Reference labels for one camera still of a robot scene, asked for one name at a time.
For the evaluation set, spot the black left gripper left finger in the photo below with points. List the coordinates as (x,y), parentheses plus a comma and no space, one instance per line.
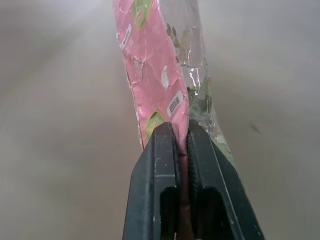
(147,180)

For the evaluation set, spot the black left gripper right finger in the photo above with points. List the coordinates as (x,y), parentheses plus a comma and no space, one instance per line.
(215,180)

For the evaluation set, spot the pink plastic snack bag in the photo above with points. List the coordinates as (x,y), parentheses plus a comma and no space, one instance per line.
(152,75)

